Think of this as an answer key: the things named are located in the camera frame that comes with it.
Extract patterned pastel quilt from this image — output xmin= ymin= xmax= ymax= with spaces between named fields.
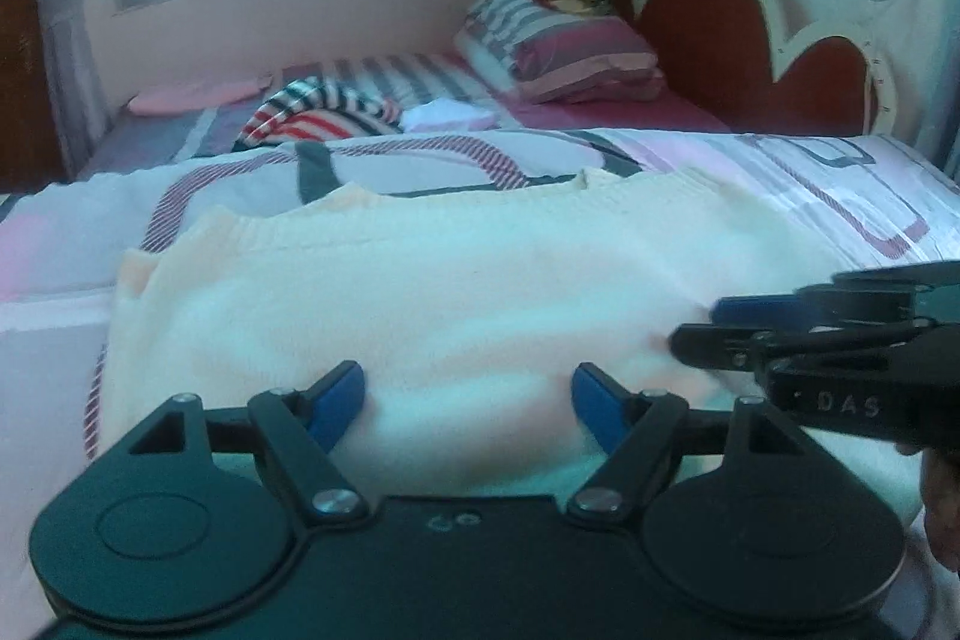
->
xmin=0 ymin=128 xmax=960 ymax=640

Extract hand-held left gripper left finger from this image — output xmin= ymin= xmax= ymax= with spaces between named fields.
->
xmin=127 ymin=361 xmax=370 ymax=525

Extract striped pillow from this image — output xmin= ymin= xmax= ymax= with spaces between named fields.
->
xmin=454 ymin=0 xmax=668 ymax=105

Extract striped bed sheet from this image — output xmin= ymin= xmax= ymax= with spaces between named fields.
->
xmin=75 ymin=51 xmax=732 ymax=184

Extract white folded cloth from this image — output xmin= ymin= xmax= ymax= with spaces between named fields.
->
xmin=401 ymin=100 xmax=500 ymax=133

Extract red cloud-shaped headboard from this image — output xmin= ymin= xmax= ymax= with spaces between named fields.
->
xmin=589 ymin=0 xmax=901 ymax=137

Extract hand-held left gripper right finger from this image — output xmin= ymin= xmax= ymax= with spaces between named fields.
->
xmin=566 ymin=362 xmax=800 ymax=525

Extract grey curtain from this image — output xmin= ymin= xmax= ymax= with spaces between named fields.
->
xmin=26 ymin=0 xmax=113 ymax=180

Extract dark wooden wardrobe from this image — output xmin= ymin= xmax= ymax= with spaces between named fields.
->
xmin=0 ymin=0 xmax=65 ymax=191

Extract white knit sweater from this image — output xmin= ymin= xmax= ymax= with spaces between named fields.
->
xmin=97 ymin=167 xmax=931 ymax=536

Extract pink cloth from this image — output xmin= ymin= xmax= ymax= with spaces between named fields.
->
xmin=127 ymin=76 xmax=275 ymax=116

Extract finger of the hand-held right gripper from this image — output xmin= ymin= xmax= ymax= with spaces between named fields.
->
xmin=711 ymin=260 xmax=960 ymax=324
xmin=670 ymin=325 xmax=781 ymax=372

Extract striped garment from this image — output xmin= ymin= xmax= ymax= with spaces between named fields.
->
xmin=232 ymin=76 xmax=406 ymax=154

